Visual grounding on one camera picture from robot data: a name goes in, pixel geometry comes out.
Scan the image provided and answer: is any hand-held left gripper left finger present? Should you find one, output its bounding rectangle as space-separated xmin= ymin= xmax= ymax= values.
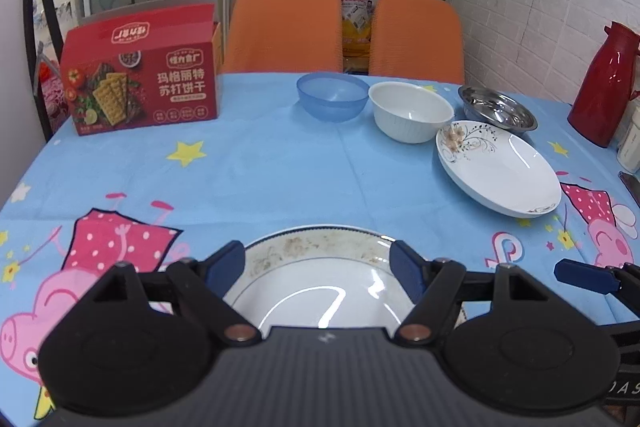
xmin=95 ymin=240 xmax=262 ymax=344

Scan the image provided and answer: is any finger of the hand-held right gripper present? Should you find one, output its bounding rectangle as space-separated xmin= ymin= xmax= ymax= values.
xmin=554 ymin=258 xmax=640 ymax=304

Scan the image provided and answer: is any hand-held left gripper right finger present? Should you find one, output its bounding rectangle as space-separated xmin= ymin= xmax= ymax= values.
xmin=389 ymin=240 xmax=534 ymax=344

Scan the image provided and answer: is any white plate with dark rim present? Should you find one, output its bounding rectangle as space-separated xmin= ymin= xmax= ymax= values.
xmin=222 ymin=225 xmax=419 ymax=334

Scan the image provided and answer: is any blue cartoon tablecloth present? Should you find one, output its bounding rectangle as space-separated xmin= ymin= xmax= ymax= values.
xmin=0 ymin=72 xmax=640 ymax=427

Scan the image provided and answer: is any white floral plate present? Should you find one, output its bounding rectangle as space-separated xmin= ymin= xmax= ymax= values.
xmin=436 ymin=120 xmax=562 ymax=219

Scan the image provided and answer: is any white cup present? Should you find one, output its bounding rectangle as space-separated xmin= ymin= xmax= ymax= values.
xmin=616 ymin=99 xmax=640 ymax=172

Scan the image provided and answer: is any white ceramic bowl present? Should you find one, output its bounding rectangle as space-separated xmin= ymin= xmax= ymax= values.
xmin=368 ymin=81 xmax=455 ymax=144

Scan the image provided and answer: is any stainless steel bowl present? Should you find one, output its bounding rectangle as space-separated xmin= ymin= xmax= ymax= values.
xmin=457 ymin=85 xmax=538 ymax=135

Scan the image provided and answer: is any red thermos jug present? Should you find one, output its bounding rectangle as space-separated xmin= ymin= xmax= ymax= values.
xmin=566 ymin=21 xmax=640 ymax=148

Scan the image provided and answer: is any blue plastic bowl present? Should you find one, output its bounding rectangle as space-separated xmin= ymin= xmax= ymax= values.
xmin=296 ymin=73 xmax=371 ymax=124

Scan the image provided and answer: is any red cracker box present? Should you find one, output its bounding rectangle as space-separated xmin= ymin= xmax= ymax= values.
xmin=59 ymin=3 xmax=222 ymax=136

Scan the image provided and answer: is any orange chair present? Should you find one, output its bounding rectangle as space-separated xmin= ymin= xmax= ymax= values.
xmin=220 ymin=0 xmax=345 ymax=75
xmin=368 ymin=0 xmax=466 ymax=85

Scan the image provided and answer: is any yellow package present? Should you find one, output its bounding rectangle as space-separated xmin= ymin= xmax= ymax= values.
xmin=336 ymin=0 xmax=383 ymax=75

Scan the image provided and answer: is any black metal frame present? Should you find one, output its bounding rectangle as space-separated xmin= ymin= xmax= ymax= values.
xmin=21 ymin=0 xmax=76 ymax=144

